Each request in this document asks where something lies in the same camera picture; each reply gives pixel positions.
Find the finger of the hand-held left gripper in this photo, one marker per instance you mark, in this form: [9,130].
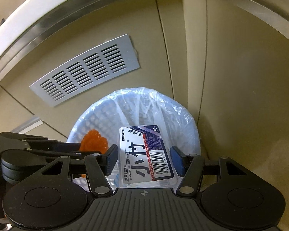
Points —
[62,156]
[62,146]

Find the grey cabinet vent grille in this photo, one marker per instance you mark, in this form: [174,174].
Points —
[86,69]

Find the orange bead ball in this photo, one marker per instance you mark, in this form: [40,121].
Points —
[94,140]

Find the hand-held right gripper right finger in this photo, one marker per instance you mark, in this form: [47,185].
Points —
[178,160]

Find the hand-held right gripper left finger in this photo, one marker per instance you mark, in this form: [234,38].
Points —
[110,160]

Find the blue-lined waste bin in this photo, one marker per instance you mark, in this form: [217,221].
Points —
[147,108]

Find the clear plastic floss box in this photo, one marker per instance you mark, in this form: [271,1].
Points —
[144,154]

